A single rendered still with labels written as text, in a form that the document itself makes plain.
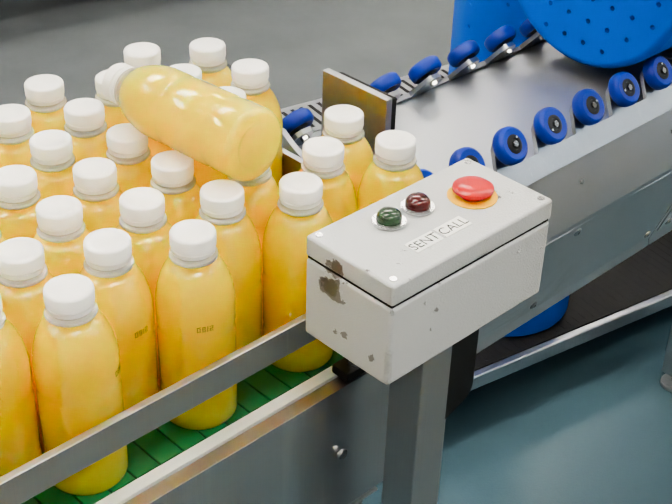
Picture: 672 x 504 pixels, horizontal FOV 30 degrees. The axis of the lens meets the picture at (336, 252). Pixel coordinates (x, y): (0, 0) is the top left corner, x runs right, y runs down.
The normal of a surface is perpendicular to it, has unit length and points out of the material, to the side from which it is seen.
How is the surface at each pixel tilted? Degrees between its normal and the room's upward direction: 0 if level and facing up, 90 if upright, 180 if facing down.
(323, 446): 90
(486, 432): 0
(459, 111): 0
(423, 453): 90
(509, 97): 0
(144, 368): 90
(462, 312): 90
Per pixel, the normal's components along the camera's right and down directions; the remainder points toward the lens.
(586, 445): 0.03, -0.83
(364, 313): -0.72, 0.36
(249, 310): 0.74, 0.39
